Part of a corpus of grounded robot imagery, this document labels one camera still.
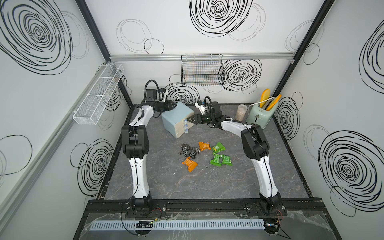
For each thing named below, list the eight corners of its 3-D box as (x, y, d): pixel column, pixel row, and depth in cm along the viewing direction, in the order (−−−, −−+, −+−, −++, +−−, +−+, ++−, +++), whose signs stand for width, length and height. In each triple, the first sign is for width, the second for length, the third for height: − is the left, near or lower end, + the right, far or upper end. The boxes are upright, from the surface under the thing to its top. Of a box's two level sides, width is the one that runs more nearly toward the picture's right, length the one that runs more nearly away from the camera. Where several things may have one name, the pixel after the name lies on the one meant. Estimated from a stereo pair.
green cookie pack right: (221, 166, 90) (222, 164, 88) (220, 156, 94) (220, 154, 93) (232, 166, 90) (232, 164, 88) (230, 156, 94) (231, 154, 93)
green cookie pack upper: (214, 154, 95) (214, 152, 94) (210, 146, 99) (210, 145, 97) (225, 150, 97) (225, 148, 95) (221, 142, 100) (221, 141, 99)
